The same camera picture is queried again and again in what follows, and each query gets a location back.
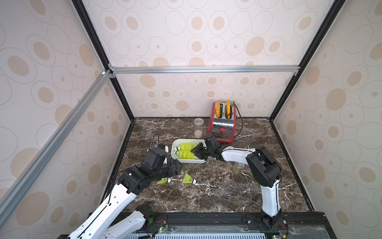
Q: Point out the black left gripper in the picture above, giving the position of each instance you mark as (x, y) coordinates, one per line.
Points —
(174, 167)

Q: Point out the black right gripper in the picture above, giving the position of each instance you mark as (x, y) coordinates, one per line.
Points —
(204, 150)

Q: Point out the green shuttlecock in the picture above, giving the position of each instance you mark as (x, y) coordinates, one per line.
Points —
(164, 181)
(188, 179)
(186, 154)
(187, 146)

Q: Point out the white plastic storage box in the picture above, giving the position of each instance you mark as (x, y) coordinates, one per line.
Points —
(177, 142)

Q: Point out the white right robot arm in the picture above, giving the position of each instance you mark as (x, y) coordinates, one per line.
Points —
(266, 171)

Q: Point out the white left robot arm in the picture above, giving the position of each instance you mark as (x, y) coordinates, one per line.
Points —
(133, 181)

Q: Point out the clear jar with white lid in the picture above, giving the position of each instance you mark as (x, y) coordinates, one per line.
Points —
(198, 128)

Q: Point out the red silver toaster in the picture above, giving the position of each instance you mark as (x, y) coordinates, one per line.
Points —
(223, 120)

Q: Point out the small jar with grey lid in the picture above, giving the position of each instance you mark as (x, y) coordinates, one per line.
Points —
(238, 168)

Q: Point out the silver aluminium crossbar back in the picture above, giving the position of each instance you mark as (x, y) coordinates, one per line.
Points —
(205, 69)

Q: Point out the silver aluminium crossbar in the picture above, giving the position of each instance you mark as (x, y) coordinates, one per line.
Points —
(19, 189)
(205, 69)

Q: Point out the silver aluminium crossbar left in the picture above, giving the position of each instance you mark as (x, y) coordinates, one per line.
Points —
(19, 189)

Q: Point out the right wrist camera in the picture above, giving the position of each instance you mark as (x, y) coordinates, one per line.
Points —
(211, 143)

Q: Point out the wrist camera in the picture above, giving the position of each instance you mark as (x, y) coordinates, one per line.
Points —
(211, 143)
(155, 159)

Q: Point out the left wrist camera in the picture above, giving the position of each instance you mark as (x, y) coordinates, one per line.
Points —
(155, 159)

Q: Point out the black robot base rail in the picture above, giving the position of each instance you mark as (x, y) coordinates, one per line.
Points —
(305, 225)

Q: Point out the black corner frame post left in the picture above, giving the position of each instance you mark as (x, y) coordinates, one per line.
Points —
(95, 40)

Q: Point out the black corner frame post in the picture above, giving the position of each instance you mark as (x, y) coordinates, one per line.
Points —
(95, 40)
(317, 40)

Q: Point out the black corner frame post right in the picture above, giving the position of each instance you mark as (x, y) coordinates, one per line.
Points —
(317, 40)

